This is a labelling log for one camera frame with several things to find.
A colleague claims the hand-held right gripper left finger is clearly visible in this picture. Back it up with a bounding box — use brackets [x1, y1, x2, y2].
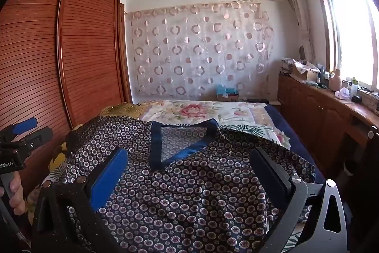
[31, 148, 128, 253]

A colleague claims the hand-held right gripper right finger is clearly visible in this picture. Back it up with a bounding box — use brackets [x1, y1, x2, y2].
[250, 147, 348, 253]

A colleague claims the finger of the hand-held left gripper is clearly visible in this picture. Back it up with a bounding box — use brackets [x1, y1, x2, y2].
[6, 117, 38, 136]
[23, 126, 54, 153]

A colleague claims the navy circle print garment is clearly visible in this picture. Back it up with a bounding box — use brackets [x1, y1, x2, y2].
[41, 115, 316, 253]

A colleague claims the person's left hand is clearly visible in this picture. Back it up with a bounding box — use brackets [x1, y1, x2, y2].
[0, 171, 27, 216]

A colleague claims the navy bed sheet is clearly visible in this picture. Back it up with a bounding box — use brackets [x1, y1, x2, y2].
[265, 103, 326, 185]

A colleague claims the mustard patterned garment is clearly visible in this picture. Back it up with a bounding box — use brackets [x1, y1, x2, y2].
[99, 102, 150, 120]

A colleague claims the long wooden cabinet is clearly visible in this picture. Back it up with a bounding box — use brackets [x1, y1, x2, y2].
[277, 74, 379, 182]

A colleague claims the small cardboard box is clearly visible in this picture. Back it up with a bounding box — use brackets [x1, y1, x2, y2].
[216, 93, 240, 102]

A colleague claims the blue plastic bag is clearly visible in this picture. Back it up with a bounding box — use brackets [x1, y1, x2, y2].
[216, 84, 240, 96]

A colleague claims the bed with leaf-print sheet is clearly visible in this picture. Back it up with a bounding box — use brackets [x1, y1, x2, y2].
[25, 100, 308, 253]

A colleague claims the wooden slatted wardrobe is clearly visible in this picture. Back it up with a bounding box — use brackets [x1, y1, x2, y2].
[0, 0, 134, 200]

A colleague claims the floral storage box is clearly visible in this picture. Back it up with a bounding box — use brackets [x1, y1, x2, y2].
[281, 57, 295, 74]

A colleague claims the open cardboard box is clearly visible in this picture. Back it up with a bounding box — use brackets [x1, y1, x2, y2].
[289, 59, 322, 82]

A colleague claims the pink white small item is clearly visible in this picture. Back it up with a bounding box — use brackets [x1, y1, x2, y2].
[334, 87, 351, 100]

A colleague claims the pink bottle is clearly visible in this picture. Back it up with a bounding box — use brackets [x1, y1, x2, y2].
[330, 69, 344, 92]

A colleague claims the white bottle green cap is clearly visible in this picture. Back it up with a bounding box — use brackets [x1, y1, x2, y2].
[350, 77, 359, 101]

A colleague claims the sheer circle print curtain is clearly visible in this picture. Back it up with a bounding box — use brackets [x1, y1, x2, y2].
[124, 1, 276, 102]

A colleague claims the wooden framed window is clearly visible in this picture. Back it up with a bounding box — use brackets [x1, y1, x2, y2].
[311, 0, 379, 93]

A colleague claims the white window drape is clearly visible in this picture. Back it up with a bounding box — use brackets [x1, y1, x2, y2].
[284, 0, 316, 64]

